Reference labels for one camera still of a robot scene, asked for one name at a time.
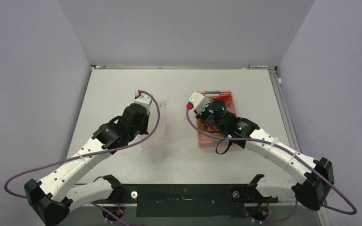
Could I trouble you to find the clear dotted zip top bag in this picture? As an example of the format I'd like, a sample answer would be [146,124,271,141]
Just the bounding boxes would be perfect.
[141,100,169,153]

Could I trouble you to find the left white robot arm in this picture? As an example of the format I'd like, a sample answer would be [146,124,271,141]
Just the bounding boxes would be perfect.
[24,101,150,226]

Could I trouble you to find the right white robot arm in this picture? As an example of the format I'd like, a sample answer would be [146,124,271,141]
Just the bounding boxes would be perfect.
[187,95,335,211]

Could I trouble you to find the red watermelon slice toy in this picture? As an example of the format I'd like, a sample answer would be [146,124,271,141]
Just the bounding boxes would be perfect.
[222,95,232,105]

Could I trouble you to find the pink perforated plastic basket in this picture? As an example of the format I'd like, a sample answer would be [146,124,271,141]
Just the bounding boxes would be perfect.
[197,90,246,148]

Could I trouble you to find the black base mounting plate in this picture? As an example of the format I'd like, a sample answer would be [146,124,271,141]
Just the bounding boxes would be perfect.
[98,184,279,218]

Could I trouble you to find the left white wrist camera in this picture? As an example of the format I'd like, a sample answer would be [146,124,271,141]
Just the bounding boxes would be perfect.
[133,90,152,115]

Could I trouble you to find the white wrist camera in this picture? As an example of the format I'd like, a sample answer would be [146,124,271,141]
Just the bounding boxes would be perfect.
[133,90,152,115]
[186,91,212,115]

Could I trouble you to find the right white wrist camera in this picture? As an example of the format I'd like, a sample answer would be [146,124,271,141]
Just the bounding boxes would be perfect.
[186,91,212,115]

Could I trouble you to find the black looped cable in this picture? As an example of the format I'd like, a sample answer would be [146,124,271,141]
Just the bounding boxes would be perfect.
[215,138,233,155]

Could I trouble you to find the aluminium table edge rail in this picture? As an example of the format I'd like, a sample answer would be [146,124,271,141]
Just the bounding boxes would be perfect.
[268,67,301,152]

